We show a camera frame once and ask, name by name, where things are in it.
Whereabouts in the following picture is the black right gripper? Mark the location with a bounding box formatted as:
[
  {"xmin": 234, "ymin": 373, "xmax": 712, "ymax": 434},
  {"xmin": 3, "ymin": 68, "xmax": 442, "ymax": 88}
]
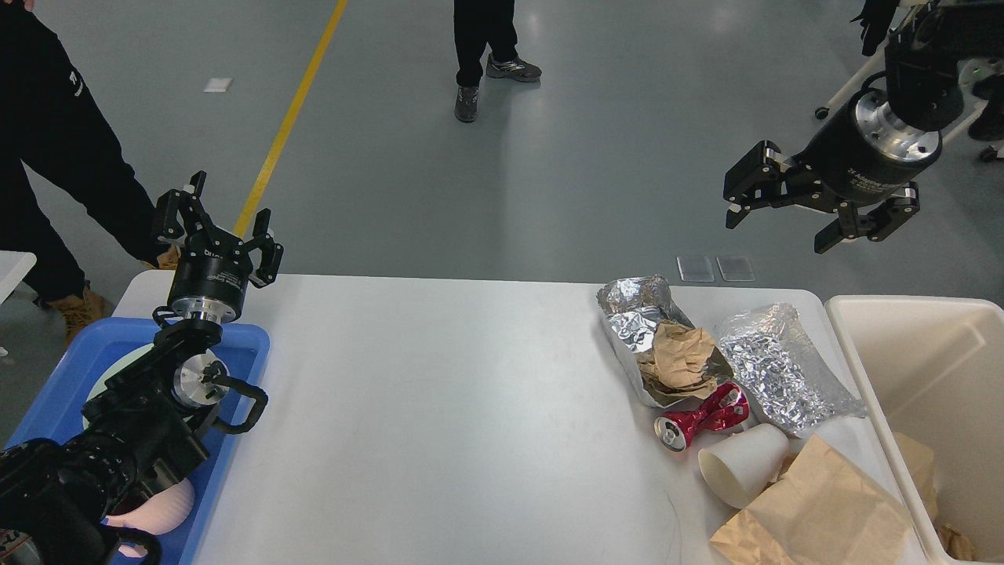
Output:
[{"xmin": 723, "ymin": 89, "xmax": 942, "ymax": 254}]

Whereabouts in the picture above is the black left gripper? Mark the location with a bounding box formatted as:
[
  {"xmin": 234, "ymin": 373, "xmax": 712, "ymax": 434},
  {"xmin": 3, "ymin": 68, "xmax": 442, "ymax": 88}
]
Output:
[{"xmin": 155, "ymin": 170, "xmax": 284, "ymax": 323}]

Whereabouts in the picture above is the green plate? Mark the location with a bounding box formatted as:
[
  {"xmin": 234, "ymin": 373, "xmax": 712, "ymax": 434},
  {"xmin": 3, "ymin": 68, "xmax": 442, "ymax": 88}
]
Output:
[{"xmin": 85, "ymin": 343, "xmax": 154, "ymax": 403}]

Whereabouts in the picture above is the brown paper bag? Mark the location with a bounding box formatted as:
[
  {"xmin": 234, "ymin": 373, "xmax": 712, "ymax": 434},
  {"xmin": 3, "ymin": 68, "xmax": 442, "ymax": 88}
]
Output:
[
  {"xmin": 709, "ymin": 434, "xmax": 913, "ymax": 564},
  {"xmin": 893, "ymin": 432, "xmax": 939, "ymax": 521}
]

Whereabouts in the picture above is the pink mug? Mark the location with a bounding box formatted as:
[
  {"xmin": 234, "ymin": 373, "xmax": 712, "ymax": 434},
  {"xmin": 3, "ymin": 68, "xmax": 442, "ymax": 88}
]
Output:
[{"xmin": 104, "ymin": 479, "xmax": 196, "ymax": 536}]

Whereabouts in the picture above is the brown paper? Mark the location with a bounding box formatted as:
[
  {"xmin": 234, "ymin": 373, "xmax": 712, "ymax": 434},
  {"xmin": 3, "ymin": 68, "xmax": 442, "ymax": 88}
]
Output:
[
  {"xmin": 935, "ymin": 523, "xmax": 977, "ymax": 561},
  {"xmin": 635, "ymin": 319, "xmax": 733, "ymax": 405}
]

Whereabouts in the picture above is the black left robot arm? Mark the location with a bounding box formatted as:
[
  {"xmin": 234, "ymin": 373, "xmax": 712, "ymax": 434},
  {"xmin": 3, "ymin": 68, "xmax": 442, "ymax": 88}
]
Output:
[{"xmin": 1, "ymin": 171, "xmax": 284, "ymax": 564}]

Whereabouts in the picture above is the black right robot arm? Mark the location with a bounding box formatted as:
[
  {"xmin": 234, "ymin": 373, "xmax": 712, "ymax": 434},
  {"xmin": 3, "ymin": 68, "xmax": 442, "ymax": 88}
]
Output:
[{"xmin": 723, "ymin": 1, "xmax": 1003, "ymax": 253}]

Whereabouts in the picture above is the clear floor tile right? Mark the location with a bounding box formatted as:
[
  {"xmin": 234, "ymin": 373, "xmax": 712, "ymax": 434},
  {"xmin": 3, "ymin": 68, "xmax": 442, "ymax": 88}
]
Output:
[{"xmin": 715, "ymin": 255, "xmax": 756, "ymax": 283}]

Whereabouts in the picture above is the clear floor tile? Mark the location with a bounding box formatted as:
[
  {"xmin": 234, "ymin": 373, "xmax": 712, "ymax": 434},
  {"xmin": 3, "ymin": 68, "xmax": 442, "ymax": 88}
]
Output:
[
  {"xmin": 715, "ymin": 255, "xmax": 756, "ymax": 283},
  {"xmin": 675, "ymin": 255, "xmax": 716, "ymax": 283}
]

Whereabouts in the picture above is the clear floor tile left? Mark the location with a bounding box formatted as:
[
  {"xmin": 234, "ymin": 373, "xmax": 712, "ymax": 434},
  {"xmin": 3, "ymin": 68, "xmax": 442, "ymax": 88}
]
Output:
[{"xmin": 675, "ymin": 255, "xmax": 716, "ymax": 283}]

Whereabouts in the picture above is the clear plastic wrap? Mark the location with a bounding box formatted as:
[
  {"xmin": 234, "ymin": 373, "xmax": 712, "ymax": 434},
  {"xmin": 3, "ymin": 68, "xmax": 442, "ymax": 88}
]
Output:
[{"xmin": 712, "ymin": 303, "xmax": 868, "ymax": 439}]

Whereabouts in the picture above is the crumpled aluminium foil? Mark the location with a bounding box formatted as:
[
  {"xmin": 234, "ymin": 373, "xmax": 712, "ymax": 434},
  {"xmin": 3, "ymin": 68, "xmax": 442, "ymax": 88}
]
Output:
[{"xmin": 596, "ymin": 273, "xmax": 693, "ymax": 409}]

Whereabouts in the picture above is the white plastic bin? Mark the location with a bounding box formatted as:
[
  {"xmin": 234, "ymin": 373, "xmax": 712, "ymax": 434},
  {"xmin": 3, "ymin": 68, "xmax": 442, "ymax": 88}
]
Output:
[{"xmin": 825, "ymin": 294, "xmax": 1003, "ymax": 564}]

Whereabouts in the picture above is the person in tan boots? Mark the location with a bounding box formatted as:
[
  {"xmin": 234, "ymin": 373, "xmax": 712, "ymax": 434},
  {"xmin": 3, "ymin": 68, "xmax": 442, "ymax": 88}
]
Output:
[{"xmin": 1, "ymin": 1, "xmax": 180, "ymax": 344}]

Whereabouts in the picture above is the white office chair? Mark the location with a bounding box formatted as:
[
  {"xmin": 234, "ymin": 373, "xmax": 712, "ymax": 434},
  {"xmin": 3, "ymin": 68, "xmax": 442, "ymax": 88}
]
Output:
[{"xmin": 856, "ymin": 1, "xmax": 1002, "ymax": 133}]

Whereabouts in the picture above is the white side table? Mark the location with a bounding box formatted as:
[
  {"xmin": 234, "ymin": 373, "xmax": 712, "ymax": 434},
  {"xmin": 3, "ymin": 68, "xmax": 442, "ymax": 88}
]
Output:
[{"xmin": 0, "ymin": 250, "xmax": 36, "ymax": 304}]

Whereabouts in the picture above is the crushed red can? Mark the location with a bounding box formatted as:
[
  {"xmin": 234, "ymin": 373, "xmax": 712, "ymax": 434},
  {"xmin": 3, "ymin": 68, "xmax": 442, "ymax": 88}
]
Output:
[{"xmin": 653, "ymin": 381, "xmax": 750, "ymax": 453}]

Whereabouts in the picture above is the white paper cup lying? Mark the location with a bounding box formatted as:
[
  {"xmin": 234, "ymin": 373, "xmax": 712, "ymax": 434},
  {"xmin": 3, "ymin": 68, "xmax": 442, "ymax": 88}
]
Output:
[{"xmin": 698, "ymin": 423, "xmax": 790, "ymax": 510}]

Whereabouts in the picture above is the person in grey sneakers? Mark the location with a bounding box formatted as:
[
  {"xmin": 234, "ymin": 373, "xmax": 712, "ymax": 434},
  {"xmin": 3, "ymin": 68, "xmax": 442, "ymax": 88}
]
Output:
[{"xmin": 453, "ymin": 1, "xmax": 543, "ymax": 124}]

